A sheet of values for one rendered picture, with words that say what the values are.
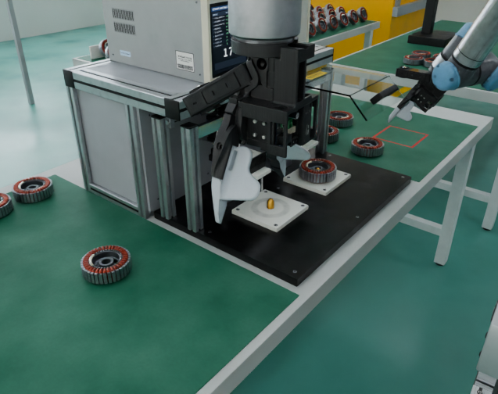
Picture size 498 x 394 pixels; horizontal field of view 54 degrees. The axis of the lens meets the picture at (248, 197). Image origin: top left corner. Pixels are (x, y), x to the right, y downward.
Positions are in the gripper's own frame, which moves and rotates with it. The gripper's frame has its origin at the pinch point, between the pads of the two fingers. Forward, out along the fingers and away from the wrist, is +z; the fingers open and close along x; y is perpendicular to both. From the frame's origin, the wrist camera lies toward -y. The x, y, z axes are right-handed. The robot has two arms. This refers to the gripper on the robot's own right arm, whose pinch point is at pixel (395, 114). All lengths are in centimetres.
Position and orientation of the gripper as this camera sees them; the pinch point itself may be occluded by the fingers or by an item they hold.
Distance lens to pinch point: 169.9
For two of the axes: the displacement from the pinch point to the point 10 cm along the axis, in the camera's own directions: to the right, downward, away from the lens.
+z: -3.9, 6.0, 7.0
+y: 6.8, 7.0, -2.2
